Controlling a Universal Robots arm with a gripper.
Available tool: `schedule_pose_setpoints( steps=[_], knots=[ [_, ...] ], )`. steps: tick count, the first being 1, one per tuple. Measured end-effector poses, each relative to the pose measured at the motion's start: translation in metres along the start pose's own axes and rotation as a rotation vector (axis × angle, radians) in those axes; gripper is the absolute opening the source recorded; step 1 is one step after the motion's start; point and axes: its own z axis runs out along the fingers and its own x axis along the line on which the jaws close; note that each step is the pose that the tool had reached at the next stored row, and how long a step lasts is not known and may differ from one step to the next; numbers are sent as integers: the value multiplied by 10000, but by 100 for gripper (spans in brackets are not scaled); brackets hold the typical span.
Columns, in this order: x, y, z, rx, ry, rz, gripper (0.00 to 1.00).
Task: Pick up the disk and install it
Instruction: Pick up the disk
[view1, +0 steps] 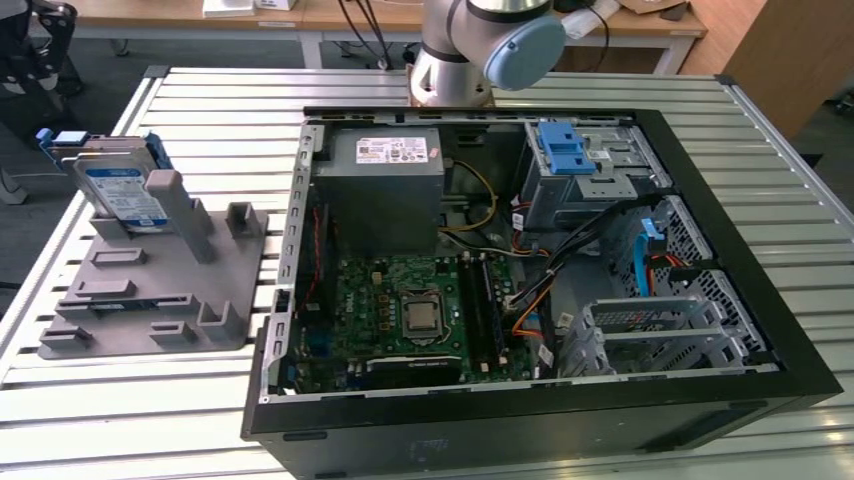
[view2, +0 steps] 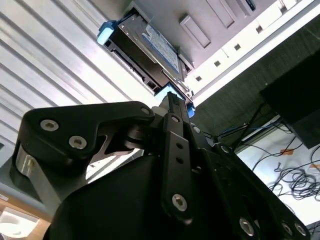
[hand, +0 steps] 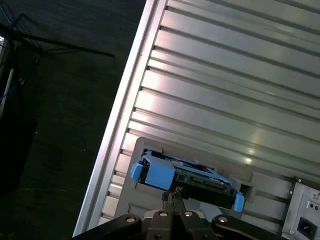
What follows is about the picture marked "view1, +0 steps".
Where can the hard disk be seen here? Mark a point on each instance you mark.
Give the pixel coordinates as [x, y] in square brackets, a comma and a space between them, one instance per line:
[116, 192]

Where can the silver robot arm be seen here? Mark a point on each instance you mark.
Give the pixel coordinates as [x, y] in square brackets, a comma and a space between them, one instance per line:
[447, 75]

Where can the grey metal disk bay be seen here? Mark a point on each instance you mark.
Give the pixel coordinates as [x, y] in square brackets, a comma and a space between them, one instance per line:
[661, 334]

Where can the white floor stand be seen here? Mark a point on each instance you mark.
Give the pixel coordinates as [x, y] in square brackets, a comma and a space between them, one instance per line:
[12, 187]

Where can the white box with label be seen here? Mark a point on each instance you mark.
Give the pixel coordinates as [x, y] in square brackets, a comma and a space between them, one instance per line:
[275, 5]

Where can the grey parts rack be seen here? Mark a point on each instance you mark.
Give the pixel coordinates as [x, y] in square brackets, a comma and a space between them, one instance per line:
[167, 280]

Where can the grey power supply unit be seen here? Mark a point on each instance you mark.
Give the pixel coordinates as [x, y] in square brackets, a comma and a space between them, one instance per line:
[380, 210]

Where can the green motherboard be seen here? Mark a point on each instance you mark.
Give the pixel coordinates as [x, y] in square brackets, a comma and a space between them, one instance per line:
[374, 280]

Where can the CPU socket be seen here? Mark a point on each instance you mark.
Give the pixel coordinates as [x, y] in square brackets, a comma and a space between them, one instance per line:
[423, 295]

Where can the silver CPU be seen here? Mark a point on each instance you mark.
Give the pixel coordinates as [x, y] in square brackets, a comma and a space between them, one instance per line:
[422, 317]

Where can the blue plastic drive latch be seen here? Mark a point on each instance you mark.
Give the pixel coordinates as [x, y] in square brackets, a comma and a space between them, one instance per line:
[563, 150]

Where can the white crumpled cloth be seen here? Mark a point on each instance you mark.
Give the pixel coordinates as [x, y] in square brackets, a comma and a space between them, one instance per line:
[587, 20]

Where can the black graphics card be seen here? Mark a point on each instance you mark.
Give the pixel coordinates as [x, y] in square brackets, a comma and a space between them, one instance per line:
[414, 370]

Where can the dark RAM stick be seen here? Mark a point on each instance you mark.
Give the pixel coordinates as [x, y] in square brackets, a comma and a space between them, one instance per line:
[492, 310]

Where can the grey optical drive cage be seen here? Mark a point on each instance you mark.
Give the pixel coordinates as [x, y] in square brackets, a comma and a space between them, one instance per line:
[601, 190]

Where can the brown cardboard piece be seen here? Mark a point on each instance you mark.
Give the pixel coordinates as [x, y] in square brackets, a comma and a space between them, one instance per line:
[650, 7]

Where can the black open PC case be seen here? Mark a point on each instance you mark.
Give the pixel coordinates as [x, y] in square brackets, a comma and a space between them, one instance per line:
[467, 435]

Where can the wooden cabinet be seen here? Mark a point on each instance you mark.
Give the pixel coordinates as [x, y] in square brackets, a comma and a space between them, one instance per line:
[787, 60]

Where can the wooden desk white frame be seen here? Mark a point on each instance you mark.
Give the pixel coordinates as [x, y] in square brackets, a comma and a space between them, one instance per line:
[147, 14]
[374, 22]

